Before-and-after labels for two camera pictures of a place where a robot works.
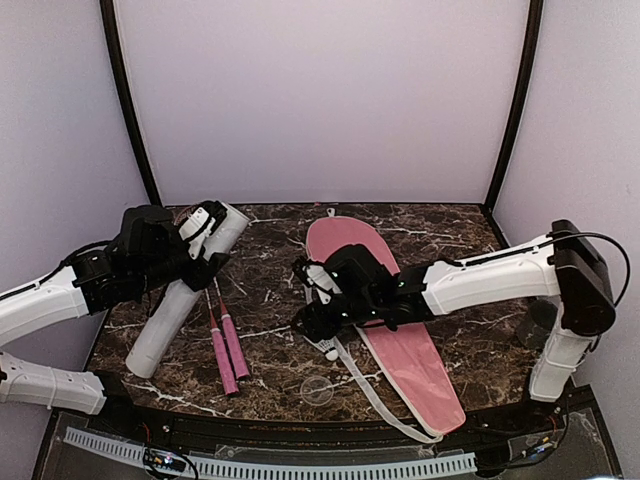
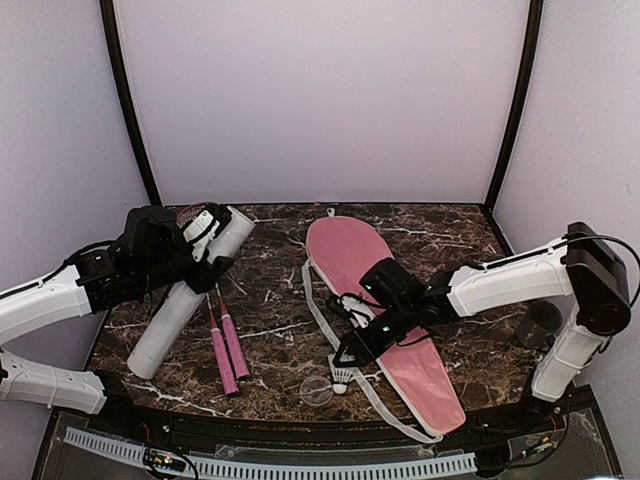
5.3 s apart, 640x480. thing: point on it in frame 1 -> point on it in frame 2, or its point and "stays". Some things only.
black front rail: (186, 429) stays
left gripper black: (206, 270) stays
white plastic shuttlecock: (329, 350) -> (340, 376)
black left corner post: (108, 14) stays
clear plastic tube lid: (317, 390) stays
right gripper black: (315, 319) -> (364, 350)
